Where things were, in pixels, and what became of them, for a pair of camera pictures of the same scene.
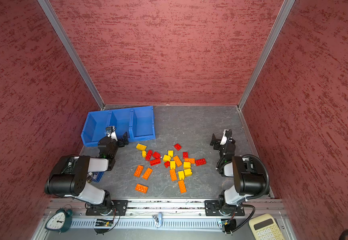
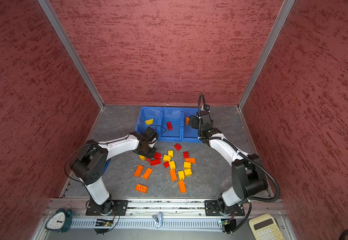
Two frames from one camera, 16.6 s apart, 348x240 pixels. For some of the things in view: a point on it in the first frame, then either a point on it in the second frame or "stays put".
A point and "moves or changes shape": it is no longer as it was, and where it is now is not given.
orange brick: [141, 188] stays put
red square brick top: [177, 147] stays put
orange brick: [182, 186] stays put
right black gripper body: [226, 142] -> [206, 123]
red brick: [202, 161] -> [169, 126]
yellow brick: [141, 147] moves or changes shape
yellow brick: [187, 165] stays put
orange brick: [147, 173] stays put
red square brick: [156, 155] stays put
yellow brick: [166, 158] stays put
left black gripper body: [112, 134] -> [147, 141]
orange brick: [192, 160] stays put
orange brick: [173, 174] stays put
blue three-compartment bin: [138, 122] -> [169, 122]
